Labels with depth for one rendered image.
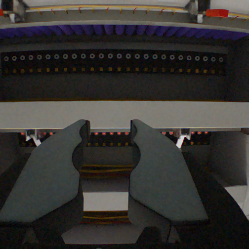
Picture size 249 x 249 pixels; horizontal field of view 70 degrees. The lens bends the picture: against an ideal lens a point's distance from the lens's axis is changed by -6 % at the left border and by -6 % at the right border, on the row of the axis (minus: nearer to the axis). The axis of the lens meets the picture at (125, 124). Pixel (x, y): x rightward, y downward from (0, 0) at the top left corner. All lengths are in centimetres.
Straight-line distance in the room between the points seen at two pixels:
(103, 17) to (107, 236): 57
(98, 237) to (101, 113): 43
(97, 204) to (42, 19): 36
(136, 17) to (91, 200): 36
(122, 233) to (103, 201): 25
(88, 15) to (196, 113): 23
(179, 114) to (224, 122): 8
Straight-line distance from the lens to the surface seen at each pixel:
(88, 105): 31
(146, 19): 33
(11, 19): 32
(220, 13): 25
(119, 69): 45
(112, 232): 66
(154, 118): 31
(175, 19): 34
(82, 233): 66
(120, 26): 36
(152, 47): 46
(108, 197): 42
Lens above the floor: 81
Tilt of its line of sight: 26 degrees up
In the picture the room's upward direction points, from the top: 179 degrees counter-clockwise
